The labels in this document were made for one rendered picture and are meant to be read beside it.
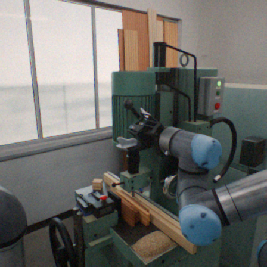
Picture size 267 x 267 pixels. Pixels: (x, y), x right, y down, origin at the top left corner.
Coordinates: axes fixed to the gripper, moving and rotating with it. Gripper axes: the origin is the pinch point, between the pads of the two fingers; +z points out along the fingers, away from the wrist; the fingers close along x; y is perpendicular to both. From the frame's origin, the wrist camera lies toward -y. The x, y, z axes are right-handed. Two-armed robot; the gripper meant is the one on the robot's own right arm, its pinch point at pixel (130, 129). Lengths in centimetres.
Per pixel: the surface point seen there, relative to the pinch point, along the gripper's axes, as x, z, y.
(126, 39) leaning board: -102, 140, -28
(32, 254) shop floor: 106, 117, -79
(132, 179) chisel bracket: 12.3, 8.8, -22.5
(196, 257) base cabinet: 22, -10, -68
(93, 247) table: 41.5, 3.3, -21.3
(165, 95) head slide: -22.4, 5.3, -7.1
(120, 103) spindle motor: -7.1, 9.5, 4.3
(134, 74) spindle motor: -16.7, 4.9, 9.8
